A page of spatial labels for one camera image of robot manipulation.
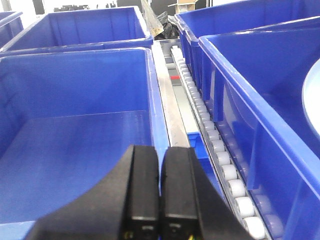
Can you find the white roller conveyor track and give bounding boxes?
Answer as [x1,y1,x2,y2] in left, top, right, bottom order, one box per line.
[170,44,271,240]

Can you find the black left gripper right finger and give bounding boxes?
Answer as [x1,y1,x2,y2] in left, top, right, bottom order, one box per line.
[160,147,252,240]

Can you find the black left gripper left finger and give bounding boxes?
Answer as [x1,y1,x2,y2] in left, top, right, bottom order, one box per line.
[25,145,159,240]

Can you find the pale blue plate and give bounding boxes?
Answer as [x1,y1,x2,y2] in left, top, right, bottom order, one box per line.
[302,59,320,139]

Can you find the blue crate upper middle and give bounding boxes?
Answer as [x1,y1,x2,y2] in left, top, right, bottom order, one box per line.
[199,22,320,240]

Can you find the blue crate rear left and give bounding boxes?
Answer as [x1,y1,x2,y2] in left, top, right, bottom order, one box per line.
[0,6,153,57]

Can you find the blue crate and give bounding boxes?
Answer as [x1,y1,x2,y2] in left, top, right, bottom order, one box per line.
[0,47,169,240]
[0,6,153,57]
[174,0,320,88]
[199,22,320,240]

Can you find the blue crate rear right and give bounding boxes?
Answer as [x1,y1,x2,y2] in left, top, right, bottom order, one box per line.
[174,0,320,88]

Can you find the blue crate upper left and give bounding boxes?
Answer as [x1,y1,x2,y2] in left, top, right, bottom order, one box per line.
[0,47,169,240]

